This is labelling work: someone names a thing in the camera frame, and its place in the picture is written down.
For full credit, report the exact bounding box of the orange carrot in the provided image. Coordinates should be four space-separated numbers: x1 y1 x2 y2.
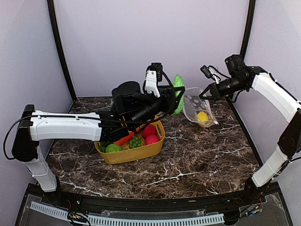
113 132 135 146

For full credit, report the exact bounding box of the left black frame post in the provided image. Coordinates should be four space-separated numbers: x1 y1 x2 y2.
47 0 77 102

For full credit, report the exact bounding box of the black frame post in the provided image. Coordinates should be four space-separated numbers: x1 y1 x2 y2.
239 0 256 60
47 0 77 102

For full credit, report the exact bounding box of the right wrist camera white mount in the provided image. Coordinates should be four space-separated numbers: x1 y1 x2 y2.
200 65 221 84

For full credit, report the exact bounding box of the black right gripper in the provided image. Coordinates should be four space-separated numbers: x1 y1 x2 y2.
199 75 248 101

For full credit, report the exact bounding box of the green grape bunch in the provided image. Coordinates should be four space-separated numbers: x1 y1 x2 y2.
129 135 143 149

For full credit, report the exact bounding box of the yellow plastic basket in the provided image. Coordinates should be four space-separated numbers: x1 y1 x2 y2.
95 121 165 164

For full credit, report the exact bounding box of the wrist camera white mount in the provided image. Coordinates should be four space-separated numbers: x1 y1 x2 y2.
200 65 221 84
143 63 163 97

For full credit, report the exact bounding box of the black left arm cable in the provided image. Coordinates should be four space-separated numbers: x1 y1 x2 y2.
136 70 177 130

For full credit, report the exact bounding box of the white slotted cable duct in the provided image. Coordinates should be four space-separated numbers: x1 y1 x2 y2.
30 201 224 226

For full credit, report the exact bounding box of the red tomato front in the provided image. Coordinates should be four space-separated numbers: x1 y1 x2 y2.
145 135 160 145

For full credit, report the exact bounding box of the yellow lemon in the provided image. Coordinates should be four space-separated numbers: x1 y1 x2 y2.
197 111 209 122

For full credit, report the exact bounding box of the green bumpy cucumber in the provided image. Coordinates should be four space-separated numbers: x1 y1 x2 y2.
173 74 184 115

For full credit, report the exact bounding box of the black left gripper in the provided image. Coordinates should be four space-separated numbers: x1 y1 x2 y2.
129 84 185 129

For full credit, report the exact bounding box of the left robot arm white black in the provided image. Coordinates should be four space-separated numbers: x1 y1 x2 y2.
12 81 185 205

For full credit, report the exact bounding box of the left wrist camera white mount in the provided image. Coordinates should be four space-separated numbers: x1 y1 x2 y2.
143 63 163 97

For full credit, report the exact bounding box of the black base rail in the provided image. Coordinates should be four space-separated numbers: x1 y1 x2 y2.
25 182 283 215

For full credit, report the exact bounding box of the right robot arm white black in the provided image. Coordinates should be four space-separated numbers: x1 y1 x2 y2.
199 55 301 204

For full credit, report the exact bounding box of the green chayote front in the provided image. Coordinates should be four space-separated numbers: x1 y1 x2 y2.
105 144 123 153

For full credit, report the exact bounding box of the clear zip top bag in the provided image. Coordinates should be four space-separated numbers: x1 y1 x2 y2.
183 87 219 128

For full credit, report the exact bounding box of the green leafy vegetable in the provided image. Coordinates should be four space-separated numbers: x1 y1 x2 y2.
98 142 111 153

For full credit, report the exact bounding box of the right black frame post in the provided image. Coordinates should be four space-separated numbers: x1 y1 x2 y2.
239 0 256 60

